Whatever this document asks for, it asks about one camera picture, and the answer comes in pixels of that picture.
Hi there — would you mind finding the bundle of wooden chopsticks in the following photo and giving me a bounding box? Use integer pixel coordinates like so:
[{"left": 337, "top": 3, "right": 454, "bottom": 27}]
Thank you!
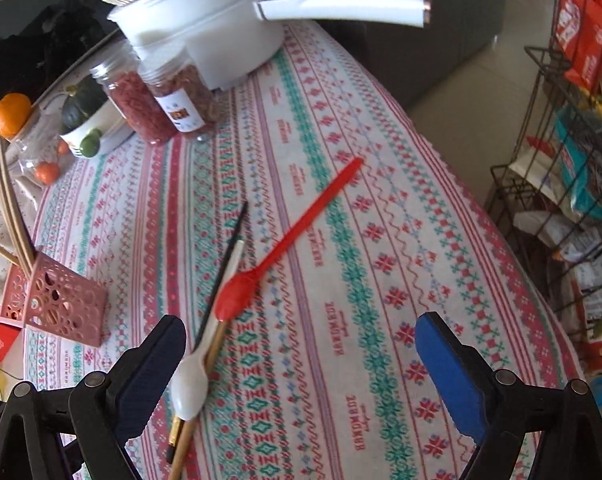
[{"left": 0, "top": 130, "right": 36, "bottom": 273}]

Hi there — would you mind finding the patterned striped tablecloth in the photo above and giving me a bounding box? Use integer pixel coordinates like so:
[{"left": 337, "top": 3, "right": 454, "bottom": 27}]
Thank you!
[{"left": 23, "top": 20, "right": 589, "bottom": 480}]

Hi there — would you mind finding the green squash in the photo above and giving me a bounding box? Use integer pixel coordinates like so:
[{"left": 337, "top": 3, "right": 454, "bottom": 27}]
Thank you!
[{"left": 61, "top": 75, "right": 110, "bottom": 131}]

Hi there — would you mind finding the single light wooden chopstick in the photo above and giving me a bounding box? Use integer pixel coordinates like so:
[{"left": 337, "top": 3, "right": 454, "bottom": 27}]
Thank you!
[{"left": 170, "top": 317, "right": 229, "bottom": 480}]

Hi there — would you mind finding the orange fruit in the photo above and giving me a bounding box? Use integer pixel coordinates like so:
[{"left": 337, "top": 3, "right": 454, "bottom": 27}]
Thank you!
[{"left": 0, "top": 92, "right": 33, "bottom": 139}]

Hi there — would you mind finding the blue snack packet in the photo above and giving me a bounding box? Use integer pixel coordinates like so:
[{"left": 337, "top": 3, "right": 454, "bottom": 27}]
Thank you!
[{"left": 554, "top": 107, "right": 602, "bottom": 221}]

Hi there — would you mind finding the red plastic spoon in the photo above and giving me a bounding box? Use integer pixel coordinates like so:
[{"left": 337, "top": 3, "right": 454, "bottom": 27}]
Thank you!
[{"left": 216, "top": 156, "right": 366, "bottom": 322}]

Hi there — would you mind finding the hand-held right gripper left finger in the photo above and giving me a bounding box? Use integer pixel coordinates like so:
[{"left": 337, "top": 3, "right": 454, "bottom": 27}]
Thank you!
[{"left": 0, "top": 314, "right": 188, "bottom": 480}]

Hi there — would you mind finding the black wire rack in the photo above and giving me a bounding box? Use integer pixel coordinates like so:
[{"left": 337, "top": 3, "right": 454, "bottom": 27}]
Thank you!
[{"left": 484, "top": 0, "right": 602, "bottom": 301}]

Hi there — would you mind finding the red snack packet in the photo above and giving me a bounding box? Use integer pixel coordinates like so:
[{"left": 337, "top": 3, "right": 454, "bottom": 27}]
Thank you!
[{"left": 556, "top": 0, "right": 602, "bottom": 91}]

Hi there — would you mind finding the pink perforated utensil holder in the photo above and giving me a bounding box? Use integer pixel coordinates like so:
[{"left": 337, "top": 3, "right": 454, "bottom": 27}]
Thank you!
[{"left": 0, "top": 246, "right": 106, "bottom": 348}]

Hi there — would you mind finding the black microwave oven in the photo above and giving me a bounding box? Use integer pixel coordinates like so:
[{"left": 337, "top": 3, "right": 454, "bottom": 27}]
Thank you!
[{"left": 0, "top": 0, "right": 126, "bottom": 111}]

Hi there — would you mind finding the clear jar with small oranges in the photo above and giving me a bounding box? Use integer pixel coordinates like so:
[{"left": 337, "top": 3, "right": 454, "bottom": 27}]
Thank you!
[{"left": 17, "top": 110, "right": 74, "bottom": 188}]

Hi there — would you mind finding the clear jar of red berries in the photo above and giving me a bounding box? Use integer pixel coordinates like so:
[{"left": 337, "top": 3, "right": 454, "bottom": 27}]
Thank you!
[{"left": 90, "top": 50, "right": 178, "bottom": 147}]

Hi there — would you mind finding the black chopstick with gold band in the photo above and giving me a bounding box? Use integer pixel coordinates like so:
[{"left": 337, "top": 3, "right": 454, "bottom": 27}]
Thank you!
[{"left": 166, "top": 201, "right": 249, "bottom": 463}]

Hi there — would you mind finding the white plastic spoon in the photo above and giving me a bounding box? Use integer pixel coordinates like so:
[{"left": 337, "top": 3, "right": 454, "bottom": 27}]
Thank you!
[{"left": 170, "top": 239, "right": 245, "bottom": 422}]

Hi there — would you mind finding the grey refrigerator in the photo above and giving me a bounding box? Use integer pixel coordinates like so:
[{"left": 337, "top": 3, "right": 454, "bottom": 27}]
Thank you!
[{"left": 266, "top": 0, "right": 512, "bottom": 108}]

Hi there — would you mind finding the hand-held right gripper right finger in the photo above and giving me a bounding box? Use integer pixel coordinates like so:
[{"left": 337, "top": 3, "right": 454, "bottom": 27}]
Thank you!
[{"left": 415, "top": 311, "right": 602, "bottom": 480}]

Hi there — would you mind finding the white ceramic pot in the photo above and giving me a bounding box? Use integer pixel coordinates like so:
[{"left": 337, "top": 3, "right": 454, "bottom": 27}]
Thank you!
[{"left": 58, "top": 91, "right": 136, "bottom": 160}]

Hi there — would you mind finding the white electric cooking pot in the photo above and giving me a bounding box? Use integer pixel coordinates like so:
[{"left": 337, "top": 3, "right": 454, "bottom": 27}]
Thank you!
[{"left": 107, "top": 0, "right": 434, "bottom": 92}]

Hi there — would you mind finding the clear jar with label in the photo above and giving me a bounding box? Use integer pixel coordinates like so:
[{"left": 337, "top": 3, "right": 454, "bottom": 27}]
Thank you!
[{"left": 138, "top": 45, "right": 223, "bottom": 134}]

